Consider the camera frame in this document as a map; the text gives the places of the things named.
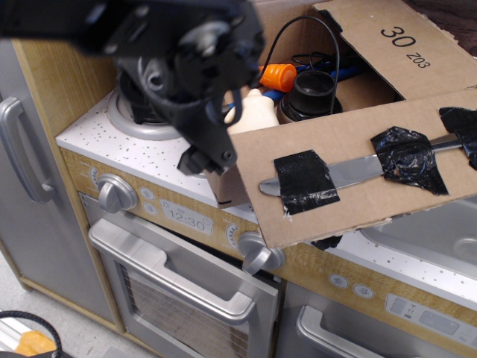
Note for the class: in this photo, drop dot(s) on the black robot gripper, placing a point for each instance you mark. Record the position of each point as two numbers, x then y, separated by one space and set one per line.
198 120

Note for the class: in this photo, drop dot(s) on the large brown cardboard box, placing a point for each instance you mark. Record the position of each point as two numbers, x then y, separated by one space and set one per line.
416 68

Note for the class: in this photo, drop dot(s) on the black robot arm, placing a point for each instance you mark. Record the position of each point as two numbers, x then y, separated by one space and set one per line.
176 59

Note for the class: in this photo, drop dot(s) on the toy stove burner coil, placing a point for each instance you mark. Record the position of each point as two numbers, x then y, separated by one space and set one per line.
130 113

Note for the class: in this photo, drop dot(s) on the left silver oven knob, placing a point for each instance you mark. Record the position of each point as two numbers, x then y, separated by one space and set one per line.
115 194

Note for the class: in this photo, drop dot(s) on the silver oven knob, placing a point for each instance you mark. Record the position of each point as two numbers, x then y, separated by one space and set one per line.
115 194
257 255

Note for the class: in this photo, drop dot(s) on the cream plastic toy jug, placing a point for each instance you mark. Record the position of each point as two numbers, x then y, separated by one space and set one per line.
258 112

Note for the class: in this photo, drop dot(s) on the right silver oven knob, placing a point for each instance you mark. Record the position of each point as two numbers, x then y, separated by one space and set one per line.
257 255

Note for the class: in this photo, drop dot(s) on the wooden toy kitchen unit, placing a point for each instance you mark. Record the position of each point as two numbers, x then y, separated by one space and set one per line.
59 106

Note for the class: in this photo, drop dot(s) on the black round cup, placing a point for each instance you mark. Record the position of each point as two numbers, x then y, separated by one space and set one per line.
313 95

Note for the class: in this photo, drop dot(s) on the silver toy oven door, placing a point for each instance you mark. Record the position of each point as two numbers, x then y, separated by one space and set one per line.
182 301

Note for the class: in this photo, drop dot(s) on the silver table knife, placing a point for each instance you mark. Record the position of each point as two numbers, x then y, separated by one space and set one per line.
351 172

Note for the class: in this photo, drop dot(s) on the silver toy fridge door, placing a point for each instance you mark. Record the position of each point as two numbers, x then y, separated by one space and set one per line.
33 194

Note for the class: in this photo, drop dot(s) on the silver toy dishwasher door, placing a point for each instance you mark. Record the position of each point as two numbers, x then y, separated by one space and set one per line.
315 326

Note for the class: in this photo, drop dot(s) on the orange cloth piece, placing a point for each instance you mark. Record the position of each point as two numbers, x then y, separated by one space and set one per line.
34 342

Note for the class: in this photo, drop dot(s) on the silver toy sink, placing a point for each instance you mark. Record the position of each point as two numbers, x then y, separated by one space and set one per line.
444 236

